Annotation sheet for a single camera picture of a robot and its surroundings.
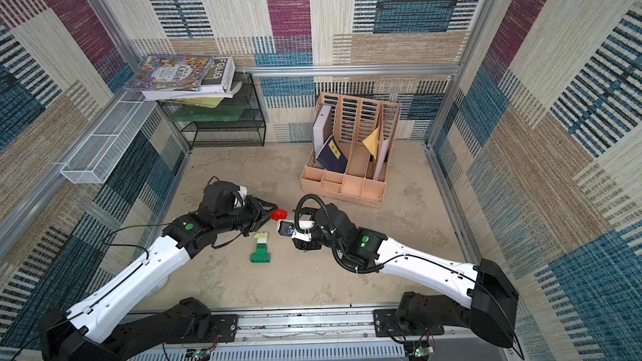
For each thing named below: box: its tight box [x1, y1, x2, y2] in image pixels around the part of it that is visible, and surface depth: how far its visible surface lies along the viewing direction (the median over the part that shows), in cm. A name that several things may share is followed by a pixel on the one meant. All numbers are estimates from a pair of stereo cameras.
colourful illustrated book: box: [123, 55, 215, 92], surface depth 83 cm
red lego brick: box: [270, 208, 288, 221], surface depth 75 cm
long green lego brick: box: [249, 253, 271, 264], surface depth 87 cm
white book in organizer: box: [312, 104, 334, 157], surface depth 103 cm
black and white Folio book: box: [142, 55, 243, 101], surface depth 83 cm
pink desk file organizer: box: [300, 91, 402, 204], surface depth 102 cm
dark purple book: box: [315, 135, 348, 174], surface depth 104 cm
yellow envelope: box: [361, 125, 380, 161], surface depth 88 cm
